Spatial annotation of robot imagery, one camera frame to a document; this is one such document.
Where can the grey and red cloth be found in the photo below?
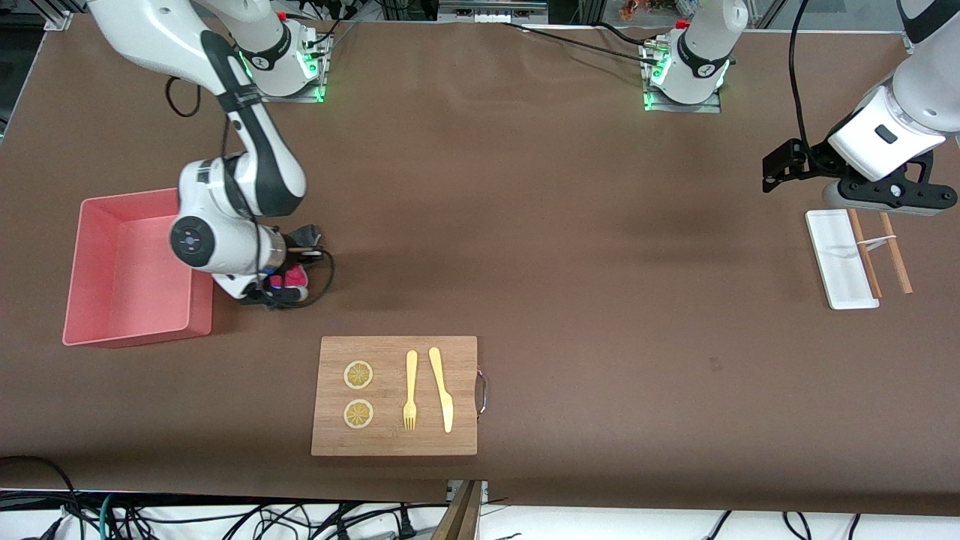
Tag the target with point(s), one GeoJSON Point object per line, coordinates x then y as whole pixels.
{"type": "Point", "coordinates": [304, 236]}

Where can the brown table cover sheet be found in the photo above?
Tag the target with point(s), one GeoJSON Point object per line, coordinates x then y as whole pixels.
{"type": "Point", "coordinates": [600, 300]}

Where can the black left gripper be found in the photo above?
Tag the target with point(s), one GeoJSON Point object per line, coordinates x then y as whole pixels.
{"type": "Point", "coordinates": [814, 160]}

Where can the wooden cutting board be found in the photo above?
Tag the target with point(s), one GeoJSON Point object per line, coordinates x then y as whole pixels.
{"type": "Point", "coordinates": [390, 442]}

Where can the wooden beam piece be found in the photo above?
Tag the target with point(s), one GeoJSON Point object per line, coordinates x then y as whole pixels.
{"type": "Point", "coordinates": [457, 521]}

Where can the lemon slice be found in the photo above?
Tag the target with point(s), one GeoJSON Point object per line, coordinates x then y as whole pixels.
{"type": "Point", "coordinates": [358, 414]}
{"type": "Point", "coordinates": [358, 375]}

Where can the white rack base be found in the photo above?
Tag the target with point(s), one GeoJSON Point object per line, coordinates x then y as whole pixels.
{"type": "Point", "coordinates": [832, 255]}

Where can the small orange item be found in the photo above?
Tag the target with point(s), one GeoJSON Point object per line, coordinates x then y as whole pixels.
{"type": "Point", "coordinates": [631, 9]}

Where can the grey power strip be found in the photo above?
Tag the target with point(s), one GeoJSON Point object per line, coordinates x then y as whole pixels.
{"type": "Point", "coordinates": [491, 11]}

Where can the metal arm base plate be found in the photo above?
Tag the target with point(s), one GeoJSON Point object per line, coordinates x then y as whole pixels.
{"type": "Point", "coordinates": [259, 97]}
{"type": "Point", "coordinates": [712, 108]}

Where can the wooden rack rod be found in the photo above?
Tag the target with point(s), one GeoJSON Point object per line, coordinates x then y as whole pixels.
{"type": "Point", "coordinates": [896, 255]}
{"type": "Point", "coordinates": [865, 255]}

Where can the black power plug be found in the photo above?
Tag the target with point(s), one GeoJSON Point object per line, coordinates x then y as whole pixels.
{"type": "Point", "coordinates": [406, 525]}

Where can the yellow plastic fork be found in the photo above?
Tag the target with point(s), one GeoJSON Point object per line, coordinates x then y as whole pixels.
{"type": "Point", "coordinates": [411, 375]}

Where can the pink plastic bin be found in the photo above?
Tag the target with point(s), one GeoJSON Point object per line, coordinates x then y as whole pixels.
{"type": "Point", "coordinates": [127, 285]}

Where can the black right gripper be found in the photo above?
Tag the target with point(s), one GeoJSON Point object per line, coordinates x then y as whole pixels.
{"type": "Point", "coordinates": [303, 235]}

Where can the aluminium corner bracket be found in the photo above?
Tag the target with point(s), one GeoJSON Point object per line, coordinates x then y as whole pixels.
{"type": "Point", "coordinates": [58, 21]}

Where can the yellow plastic knife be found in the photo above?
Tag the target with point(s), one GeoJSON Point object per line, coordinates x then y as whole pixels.
{"type": "Point", "coordinates": [445, 397]}

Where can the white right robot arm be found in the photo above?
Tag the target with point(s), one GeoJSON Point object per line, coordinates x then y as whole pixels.
{"type": "Point", "coordinates": [225, 247]}

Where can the small metal bracket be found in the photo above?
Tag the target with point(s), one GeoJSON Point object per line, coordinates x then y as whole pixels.
{"type": "Point", "coordinates": [484, 491]}

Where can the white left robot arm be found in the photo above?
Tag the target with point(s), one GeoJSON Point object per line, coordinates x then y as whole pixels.
{"type": "Point", "coordinates": [915, 97]}

